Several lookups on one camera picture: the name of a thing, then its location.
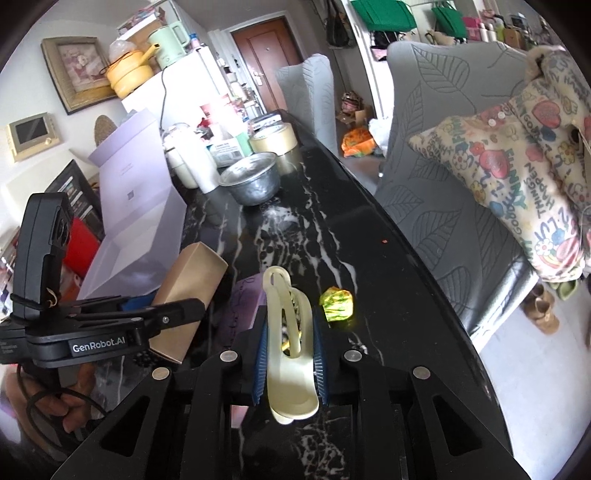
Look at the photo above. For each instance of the red canister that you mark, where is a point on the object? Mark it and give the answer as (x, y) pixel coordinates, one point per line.
(81, 249)

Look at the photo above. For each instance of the grey leaf pattern sofa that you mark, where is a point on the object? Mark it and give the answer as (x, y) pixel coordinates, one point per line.
(478, 264)

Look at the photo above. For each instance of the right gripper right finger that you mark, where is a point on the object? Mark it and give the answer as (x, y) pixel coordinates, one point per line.
(319, 363)

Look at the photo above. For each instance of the brown entrance door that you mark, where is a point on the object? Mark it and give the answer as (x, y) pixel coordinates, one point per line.
(266, 47)

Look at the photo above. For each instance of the metal bowl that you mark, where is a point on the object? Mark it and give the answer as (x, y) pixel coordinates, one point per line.
(252, 180)

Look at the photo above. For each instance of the floral cushion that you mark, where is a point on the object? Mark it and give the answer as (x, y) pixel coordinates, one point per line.
(554, 108)
(507, 172)

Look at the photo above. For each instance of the green electric kettle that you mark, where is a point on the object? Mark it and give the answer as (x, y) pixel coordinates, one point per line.
(171, 41)

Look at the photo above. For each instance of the wall intercom panel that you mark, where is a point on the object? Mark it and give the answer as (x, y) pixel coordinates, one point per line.
(32, 135)

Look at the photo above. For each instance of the white refrigerator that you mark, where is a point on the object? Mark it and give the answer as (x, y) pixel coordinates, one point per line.
(191, 91)

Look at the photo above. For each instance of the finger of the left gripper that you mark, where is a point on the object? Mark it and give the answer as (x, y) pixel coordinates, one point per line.
(109, 304)
(156, 318)

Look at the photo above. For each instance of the black hanging handbag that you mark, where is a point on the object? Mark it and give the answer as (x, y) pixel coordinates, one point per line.
(337, 34)

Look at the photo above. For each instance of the yellow electric pot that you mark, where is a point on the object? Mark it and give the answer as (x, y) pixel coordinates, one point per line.
(130, 71)

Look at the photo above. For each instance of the green tote bag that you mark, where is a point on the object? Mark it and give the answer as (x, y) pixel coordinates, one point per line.
(385, 15)
(450, 20)

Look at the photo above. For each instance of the grey armchair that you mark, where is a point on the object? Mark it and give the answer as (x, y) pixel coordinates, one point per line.
(309, 92)

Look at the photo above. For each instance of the black food pouch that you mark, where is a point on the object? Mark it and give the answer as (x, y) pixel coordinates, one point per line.
(83, 199)

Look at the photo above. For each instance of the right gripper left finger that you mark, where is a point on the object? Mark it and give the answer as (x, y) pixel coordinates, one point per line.
(259, 359)

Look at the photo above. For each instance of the framed picture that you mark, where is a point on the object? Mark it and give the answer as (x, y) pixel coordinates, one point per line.
(77, 67)

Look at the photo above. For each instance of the person's left hand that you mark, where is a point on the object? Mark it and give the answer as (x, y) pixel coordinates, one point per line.
(73, 411)

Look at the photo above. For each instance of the tape roll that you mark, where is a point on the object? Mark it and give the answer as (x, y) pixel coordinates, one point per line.
(278, 138)

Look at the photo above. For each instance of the white gift box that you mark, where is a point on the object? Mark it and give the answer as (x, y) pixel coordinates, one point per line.
(142, 213)

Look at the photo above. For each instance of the gold cardboard box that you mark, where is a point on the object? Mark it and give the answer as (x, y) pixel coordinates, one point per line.
(190, 284)

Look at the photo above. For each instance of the purple slim box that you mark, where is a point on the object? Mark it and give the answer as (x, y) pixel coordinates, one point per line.
(240, 313)

